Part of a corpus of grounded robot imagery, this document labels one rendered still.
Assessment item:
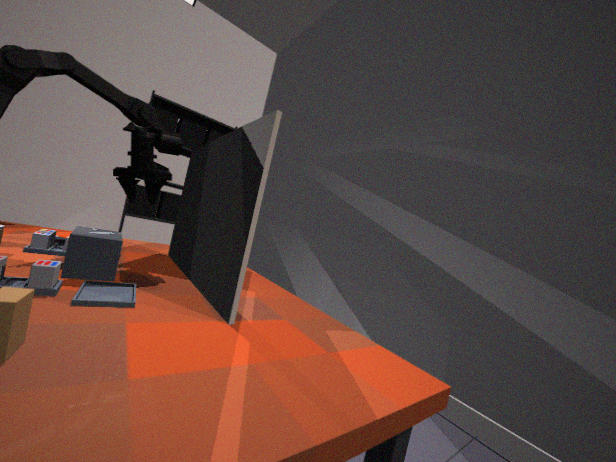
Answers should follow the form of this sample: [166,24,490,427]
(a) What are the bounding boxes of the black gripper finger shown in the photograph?
[144,180,169,204]
[116,177,141,202]

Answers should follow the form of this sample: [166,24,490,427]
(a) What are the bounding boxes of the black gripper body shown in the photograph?
[113,148,173,182]

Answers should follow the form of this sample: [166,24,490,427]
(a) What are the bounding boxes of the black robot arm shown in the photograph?
[0,45,183,156]

